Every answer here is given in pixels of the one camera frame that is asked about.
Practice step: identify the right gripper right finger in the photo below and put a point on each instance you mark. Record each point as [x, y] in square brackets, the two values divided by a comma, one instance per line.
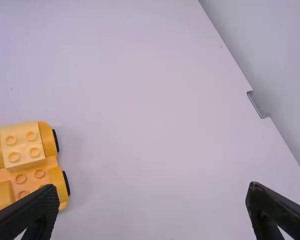
[272, 212]

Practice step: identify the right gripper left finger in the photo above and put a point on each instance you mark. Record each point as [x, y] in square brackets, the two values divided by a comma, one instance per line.
[27, 215]

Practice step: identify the yellow toy car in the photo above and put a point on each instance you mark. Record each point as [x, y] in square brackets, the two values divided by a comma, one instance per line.
[27, 160]

